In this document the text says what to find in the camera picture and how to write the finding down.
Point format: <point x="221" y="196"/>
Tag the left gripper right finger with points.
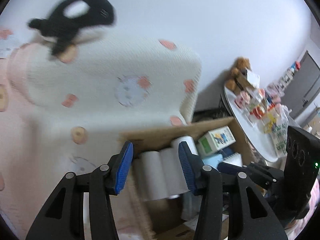
<point x="250" y="216"/>

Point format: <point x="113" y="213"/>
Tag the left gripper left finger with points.
<point x="61" y="216"/>

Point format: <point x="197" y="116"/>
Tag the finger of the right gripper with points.
<point x="225" y="167"/>
<point x="264" y="176"/>

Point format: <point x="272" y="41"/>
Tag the white paper tube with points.
<point x="189" y="140"/>
<point x="173" y="174"/>
<point x="154" y="181"/>

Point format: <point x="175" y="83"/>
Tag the white spiral notepad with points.
<point x="234" y="159"/>

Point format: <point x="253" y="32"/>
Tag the green white mosquito liquid box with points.
<point x="214" y="141"/>

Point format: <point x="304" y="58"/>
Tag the white round side table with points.
<point x="254" y="132"/>

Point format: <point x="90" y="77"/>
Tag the green print plastic bag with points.
<point x="276" y="127"/>

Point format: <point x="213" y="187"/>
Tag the pink Hello Kitty bedsheet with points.
<point x="38" y="149"/>

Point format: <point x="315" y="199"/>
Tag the cardboard box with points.
<point x="160" y="138"/>

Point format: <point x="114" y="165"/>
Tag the brown teddy bear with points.
<point x="237" y="78"/>

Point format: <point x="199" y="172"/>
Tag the grey cabinet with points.
<point x="304" y="86"/>

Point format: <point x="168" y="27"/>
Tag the cream Hello Kitty pillow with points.
<point x="116" y="74"/>

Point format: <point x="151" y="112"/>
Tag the orca plush toy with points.
<point x="72" y="21"/>

